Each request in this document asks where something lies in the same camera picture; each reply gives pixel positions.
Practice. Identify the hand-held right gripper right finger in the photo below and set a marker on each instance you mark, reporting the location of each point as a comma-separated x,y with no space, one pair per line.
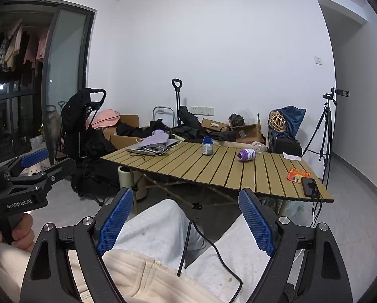
258,224

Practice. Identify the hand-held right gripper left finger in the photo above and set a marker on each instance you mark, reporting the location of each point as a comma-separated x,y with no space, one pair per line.
114,224

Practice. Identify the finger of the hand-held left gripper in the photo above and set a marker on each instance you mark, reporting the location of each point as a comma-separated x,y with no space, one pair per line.
63,168
34,157

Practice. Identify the purple-white bottle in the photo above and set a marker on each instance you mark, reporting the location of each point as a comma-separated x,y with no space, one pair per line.
247,155

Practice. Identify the person's left forearm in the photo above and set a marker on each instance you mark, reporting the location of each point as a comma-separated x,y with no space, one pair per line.
2,268

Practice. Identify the person's left hand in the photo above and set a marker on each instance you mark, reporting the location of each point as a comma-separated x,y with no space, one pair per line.
22,232

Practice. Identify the white plush toy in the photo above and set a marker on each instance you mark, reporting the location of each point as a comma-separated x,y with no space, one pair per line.
33,170

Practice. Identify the white plastic bag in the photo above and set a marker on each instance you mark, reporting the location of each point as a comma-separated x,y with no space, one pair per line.
291,208

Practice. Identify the black stroller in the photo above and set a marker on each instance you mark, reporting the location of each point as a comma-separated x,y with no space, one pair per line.
81,132

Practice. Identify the person's right leg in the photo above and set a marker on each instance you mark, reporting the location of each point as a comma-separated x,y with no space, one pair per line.
239,262

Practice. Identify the person's leg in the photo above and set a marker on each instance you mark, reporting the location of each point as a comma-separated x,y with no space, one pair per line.
156,230
239,262

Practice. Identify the person's left leg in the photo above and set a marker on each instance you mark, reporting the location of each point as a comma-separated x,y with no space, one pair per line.
156,230

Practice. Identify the white bin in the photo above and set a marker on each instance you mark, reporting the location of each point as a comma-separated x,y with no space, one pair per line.
126,181

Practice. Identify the cream jacket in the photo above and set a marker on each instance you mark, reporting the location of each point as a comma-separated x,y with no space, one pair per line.
134,274

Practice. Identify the orange packet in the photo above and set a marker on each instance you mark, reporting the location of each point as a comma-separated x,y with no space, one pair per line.
298,175

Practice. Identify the black smartphone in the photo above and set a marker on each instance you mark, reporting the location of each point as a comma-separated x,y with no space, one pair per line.
310,187

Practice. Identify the cardboard box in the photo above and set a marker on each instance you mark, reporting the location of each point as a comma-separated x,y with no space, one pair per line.
128,121
212,123
123,141
250,132

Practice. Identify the pink bag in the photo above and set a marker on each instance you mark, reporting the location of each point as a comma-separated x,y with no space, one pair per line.
108,116

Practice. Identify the white paper packet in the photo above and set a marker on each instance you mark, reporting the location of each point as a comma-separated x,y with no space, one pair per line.
292,157

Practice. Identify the silver laptop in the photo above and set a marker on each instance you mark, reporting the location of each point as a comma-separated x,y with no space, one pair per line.
137,149

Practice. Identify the slatted folding table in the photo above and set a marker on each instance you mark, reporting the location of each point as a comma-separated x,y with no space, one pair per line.
207,168

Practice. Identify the clear plastic bottle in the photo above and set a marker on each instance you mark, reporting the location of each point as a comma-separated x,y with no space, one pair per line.
260,147

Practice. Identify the black clothes pile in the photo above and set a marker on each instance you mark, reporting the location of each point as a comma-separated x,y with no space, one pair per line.
131,130

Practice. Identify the black backpack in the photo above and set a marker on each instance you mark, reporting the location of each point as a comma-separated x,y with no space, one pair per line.
286,145

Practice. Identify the blue lidded jar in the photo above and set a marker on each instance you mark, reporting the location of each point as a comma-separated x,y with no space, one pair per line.
207,146

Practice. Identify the glass sliding door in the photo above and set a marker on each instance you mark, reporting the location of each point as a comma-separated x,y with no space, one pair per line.
68,69

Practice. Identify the purple cloth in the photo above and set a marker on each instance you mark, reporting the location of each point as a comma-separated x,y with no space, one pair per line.
155,138

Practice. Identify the wicker ball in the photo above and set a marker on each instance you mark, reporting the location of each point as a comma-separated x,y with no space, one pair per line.
276,121

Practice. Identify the row of hanging clothes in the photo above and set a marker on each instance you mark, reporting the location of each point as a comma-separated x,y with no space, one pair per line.
18,47

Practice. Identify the blue bag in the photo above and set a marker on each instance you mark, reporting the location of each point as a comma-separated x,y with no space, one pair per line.
295,118

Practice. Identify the black tripod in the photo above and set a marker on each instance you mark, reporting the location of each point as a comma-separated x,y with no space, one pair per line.
325,123

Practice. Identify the black bag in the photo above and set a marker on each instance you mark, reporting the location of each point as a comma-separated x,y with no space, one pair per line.
188,116

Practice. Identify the black device on tripod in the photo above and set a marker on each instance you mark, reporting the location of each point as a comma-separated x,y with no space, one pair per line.
342,93

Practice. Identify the metal folding frame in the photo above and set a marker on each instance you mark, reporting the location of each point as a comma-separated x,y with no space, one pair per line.
163,113

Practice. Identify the white wall socket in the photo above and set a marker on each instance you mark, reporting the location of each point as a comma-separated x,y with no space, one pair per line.
202,110

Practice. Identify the white wall switch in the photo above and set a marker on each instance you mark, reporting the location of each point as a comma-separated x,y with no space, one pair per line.
318,59

